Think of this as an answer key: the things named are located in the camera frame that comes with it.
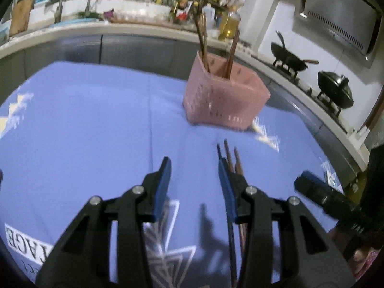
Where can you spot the wooden cutting board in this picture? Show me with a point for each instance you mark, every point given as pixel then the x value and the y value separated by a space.
pixel 20 17

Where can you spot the yellow cooking oil bottle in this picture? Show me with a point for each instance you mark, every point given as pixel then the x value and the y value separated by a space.
pixel 229 24

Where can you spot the dark chopstick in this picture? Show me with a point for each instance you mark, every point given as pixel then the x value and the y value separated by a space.
pixel 229 233

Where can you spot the white plastic jug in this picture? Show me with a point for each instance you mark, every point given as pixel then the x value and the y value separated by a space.
pixel 209 13

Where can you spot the reddish chopstick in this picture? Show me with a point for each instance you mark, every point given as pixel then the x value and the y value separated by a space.
pixel 242 227

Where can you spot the black lidded pot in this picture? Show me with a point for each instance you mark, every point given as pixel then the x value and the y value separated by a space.
pixel 336 88

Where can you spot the black wok with handle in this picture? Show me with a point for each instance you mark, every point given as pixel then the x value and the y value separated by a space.
pixel 287 58

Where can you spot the steel range hood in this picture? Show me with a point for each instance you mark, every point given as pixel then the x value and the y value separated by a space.
pixel 356 24

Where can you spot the purple printed tablecloth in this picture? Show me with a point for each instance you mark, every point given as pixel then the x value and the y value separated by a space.
pixel 72 131

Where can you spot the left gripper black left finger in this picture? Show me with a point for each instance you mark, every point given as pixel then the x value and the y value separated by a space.
pixel 103 246

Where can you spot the black gas stove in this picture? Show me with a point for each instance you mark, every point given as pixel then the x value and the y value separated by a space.
pixel 323 101

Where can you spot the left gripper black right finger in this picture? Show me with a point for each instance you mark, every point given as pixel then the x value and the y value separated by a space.
pixel 285 245

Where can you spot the pink perforated utensil basket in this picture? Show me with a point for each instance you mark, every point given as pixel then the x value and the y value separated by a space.
pixel 211 99

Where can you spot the brown chopstick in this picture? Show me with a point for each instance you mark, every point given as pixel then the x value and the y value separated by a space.
pixel 231 165

